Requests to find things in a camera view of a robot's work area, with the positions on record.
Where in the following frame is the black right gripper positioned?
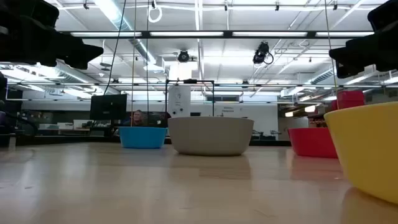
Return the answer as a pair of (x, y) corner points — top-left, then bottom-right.
(328, 23), (398, 79)

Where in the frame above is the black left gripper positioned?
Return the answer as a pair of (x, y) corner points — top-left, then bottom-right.
(0, 26), (104, 70)

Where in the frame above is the blue plastic bowl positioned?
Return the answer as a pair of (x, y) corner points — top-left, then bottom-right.
(118, 126), (168, 149)

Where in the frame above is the red storage container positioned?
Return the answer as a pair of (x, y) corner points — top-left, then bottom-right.
(330, 90), (366, 111)

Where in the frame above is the black computer monitor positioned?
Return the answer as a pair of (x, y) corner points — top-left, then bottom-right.
(90, 93), (128, 121)

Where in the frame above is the person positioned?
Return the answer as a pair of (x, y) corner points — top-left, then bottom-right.
(122, 109), (146, 127)

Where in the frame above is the red plastic bowl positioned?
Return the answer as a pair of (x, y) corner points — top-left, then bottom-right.
(287, 127), (339, 159)

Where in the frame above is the yellow plastic bowl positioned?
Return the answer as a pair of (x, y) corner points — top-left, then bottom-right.
(323, 101), (398, 205)

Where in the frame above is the black hanging cable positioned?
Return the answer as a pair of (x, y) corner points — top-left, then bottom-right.
(103, 0), (127, 96)

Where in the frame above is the white cable loop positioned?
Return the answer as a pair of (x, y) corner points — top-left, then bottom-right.
(147, 5), (164, 24)

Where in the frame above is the black ceiling camera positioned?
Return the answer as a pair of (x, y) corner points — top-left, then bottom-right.
(177, 49), (191, 63)
(252, 41), (275, 67)

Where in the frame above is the black rig frame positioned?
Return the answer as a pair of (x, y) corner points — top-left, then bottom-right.
(58, 30), (376, 39)

